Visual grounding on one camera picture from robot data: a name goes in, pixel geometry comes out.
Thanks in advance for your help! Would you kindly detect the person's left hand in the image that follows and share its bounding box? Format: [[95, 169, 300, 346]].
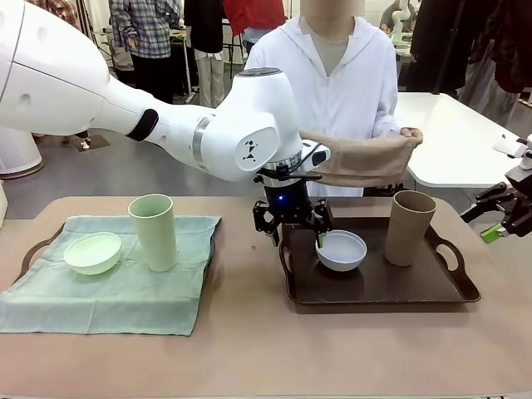
[[399, 126, 425, 147]]

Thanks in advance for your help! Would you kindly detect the green cloth mat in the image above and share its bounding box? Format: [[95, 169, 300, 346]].
[[0, 214, 223, 337]]

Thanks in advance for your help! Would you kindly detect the white bowl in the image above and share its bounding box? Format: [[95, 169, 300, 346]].
[[314, 229, 368, 273]]

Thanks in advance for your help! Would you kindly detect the person's left forearm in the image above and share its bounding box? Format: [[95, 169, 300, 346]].
[[369, 114, 406, 140]]

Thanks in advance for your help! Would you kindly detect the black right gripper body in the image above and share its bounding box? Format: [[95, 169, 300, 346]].
[[505, 165, 532, 239]]

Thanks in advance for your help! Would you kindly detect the light green cup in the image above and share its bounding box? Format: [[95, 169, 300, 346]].
[[127, 194, 180, 273]]

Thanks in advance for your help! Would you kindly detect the dark brown tray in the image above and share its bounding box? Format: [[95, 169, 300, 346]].
[[18, 215, 217, 292], [278, 214, 482, 308]]

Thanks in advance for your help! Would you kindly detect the person in dark clothes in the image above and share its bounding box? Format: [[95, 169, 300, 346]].
[[409, 0, 532, 105]]

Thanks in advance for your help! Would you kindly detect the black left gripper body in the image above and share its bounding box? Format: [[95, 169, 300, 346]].
[[261, 179, 313, 229]]

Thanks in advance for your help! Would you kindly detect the person in red top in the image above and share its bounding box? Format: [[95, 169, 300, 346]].
[[224, 0, 288, 42]]

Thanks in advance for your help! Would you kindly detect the light green bowl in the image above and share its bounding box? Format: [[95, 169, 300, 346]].
[[63, 232, 123, 276]]

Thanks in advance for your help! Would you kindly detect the person in blue plaid shirt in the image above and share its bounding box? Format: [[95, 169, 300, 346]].
[[110, 0, 184, 105]]

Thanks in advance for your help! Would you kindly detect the black floor mat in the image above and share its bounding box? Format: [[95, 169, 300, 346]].
[[70, 133, 111, 150]]

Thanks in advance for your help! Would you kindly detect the brown cup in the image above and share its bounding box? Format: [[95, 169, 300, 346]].
[[384, 190, 438, 267]]

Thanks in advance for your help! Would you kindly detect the beige cloth mat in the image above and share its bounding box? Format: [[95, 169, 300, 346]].
[[298, 127, 423, 189]]

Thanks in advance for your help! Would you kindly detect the person in red plaid shirt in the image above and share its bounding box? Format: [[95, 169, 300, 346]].
[[39, 0, 83, 31]]

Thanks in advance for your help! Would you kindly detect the person in white hoodie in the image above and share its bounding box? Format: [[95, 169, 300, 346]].
[[244, 3, 406, 199]]

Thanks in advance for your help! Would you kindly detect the person in black top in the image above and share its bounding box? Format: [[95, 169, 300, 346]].
[[185, 0, 228, 109]]

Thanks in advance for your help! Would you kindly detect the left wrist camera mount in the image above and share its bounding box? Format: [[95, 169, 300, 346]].
[[298, 140, 333, 172]]

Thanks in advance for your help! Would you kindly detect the white side table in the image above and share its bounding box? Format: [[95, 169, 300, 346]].
[[392, 91, 532, 189]]

